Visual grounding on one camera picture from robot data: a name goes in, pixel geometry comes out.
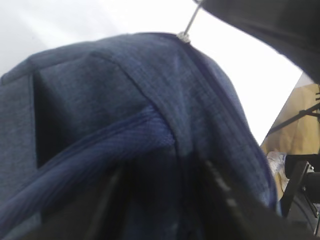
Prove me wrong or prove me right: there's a silver zipper pull ring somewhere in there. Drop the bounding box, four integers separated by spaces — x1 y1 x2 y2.
176 0 205 45

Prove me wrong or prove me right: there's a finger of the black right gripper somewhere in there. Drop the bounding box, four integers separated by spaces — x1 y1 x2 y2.
202 0 320 80

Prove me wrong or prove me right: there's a navy blue lunch bag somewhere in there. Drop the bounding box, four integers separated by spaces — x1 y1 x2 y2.
0 33 278 240

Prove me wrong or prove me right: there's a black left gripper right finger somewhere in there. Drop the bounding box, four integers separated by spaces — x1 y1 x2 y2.
199 161 315 240

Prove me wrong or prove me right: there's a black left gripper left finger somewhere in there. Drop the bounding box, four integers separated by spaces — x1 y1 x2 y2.
24 167 124 240

